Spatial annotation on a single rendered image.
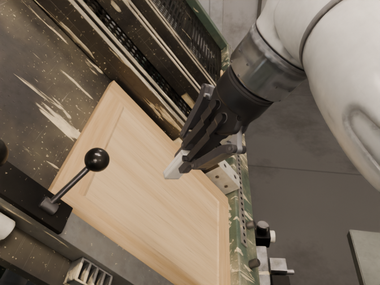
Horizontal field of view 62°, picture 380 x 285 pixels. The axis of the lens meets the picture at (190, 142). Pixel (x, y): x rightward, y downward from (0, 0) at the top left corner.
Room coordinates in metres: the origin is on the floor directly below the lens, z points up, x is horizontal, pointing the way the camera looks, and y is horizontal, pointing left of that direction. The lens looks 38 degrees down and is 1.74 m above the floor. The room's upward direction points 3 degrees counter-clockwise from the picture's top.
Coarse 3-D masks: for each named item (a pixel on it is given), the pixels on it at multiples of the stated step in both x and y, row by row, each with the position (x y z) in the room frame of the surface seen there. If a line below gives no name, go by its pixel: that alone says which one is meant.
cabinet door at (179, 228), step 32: (128, 96) 0.78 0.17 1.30; (96, 128) 0.59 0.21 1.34; (128, 128) 0.67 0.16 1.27; (160, 128) 0.78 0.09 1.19; (128, 160) 0.58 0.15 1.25; (160, 160) 0.66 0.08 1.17; (96, 192) 0.44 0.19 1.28; (128, 192) 0.49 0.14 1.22; (160, 192) 0.56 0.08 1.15; (192, 192) 0.65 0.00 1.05; (96, 224) 0.37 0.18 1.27; (128, 224) 0.42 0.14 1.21; (160, 224) 0.47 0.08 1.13; (192, 224) 0.54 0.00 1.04; (224, 224) 0.63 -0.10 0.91; (160, 256) 0.39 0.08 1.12; (192, 256) 0.45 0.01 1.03; (224, 256) 0.52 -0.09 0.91
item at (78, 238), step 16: (0, 208) 0.31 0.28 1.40; (16, 208) 0.31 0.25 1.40; (16, 224) 0.31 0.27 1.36; (32, 224) 0.31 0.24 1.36; (80, 224) 0.34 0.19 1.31; (48, 240) 0.30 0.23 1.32; (64, 240) 0.30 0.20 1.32; (80, 240) 0.31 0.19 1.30; (96, 240) 0.33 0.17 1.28; (112, 240) 0.35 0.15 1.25; (64, 256) 0.30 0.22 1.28; (80, 256) 0.30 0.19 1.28; (96, 256) 0.30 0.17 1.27; (112, 256) 0.32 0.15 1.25; (128, 256) 0.34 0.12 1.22; (112, 272) 0.30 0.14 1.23; (128, 272) 0.31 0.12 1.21; (144, 272) 0.32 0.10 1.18
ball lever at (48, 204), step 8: (88, 152) 0.37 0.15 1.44; (96, 152) 0.37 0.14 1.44; (104, 152) 0.37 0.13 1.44; (88, 160) 0.36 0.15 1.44; (96, 160) 0.36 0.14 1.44; (104, 160) 0.36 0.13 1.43; (88, 168) 0.36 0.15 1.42; (96, 168) 0.35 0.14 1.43; (104, 168) 0.36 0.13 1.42; (80, 176) 0.35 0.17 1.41; (72, 184) 0.35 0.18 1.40; (64, 192) 0.34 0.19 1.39; (48, 200) 0.33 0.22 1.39; (56, 200) 0.33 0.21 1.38; (40, 208) 0.32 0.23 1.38; (48, 208) 0.32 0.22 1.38; (56, 208) 0.32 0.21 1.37
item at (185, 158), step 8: (216, 120) 0.36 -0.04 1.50; (224, 120) 0.36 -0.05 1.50; (208, 128) 0.37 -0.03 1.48; (216, 128) 0.36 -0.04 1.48; (208, 136) 0.37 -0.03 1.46; (216, 136) 0.37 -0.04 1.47; (224, 136) 0.37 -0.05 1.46; (200, 144) 0.37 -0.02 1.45; (208, 144) 0.37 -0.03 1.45; (216, 144) 0.37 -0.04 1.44; (192, 152) 0.38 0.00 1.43; (200, 152) 0.37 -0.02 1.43; (208, 152) 0.38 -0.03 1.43; (184, 160) 0.37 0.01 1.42; (192, 160) 0.37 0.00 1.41
